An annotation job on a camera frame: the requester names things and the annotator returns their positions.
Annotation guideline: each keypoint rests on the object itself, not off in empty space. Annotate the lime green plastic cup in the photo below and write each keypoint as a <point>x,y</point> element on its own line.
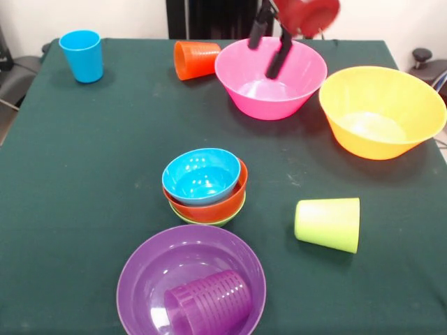
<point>328,223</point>

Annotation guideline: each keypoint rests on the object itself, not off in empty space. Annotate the pink plastic bowl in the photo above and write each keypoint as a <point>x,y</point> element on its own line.
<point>269,104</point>

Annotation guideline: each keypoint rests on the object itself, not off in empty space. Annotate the grey chair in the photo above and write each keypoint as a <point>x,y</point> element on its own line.
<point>17,83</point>

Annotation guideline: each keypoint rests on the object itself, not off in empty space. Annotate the green plastic bowl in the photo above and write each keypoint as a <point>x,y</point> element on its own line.
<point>227,220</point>

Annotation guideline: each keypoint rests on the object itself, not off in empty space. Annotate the purple plastic cup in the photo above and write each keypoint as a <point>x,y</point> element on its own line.
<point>209,303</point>

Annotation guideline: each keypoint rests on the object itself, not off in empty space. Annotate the black chair armrest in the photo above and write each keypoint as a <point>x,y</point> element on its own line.
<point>422,56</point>

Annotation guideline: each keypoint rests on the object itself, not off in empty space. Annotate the blue plastic bowl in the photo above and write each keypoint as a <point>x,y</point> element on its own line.
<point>199,181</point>

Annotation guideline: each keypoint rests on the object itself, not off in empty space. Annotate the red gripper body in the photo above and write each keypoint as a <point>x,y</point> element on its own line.
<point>307,15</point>

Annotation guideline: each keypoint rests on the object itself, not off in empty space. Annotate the blue plastic cup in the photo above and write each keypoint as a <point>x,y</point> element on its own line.
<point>84,59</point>

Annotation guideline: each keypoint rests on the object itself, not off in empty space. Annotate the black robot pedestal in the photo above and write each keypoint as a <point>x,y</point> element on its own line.
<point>216,17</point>

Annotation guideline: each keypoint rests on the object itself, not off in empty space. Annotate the dark green tablecloth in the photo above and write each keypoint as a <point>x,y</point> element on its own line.
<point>349,296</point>

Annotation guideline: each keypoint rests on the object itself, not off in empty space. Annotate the yellow plastic bowl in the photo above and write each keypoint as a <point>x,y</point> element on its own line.
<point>366,146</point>

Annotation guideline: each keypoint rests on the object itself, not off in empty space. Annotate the orange plastic bowl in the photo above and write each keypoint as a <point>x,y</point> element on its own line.
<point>209,213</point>

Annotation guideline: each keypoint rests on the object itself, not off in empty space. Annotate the orange plastic cup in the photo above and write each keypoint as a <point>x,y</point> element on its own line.
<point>199,59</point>

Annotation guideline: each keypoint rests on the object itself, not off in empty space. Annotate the purple plastic bowl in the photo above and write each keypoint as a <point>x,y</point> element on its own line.
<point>146,268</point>

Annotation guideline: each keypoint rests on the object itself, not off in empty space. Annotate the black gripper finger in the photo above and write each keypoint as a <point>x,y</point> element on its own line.
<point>277,63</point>
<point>258,31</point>

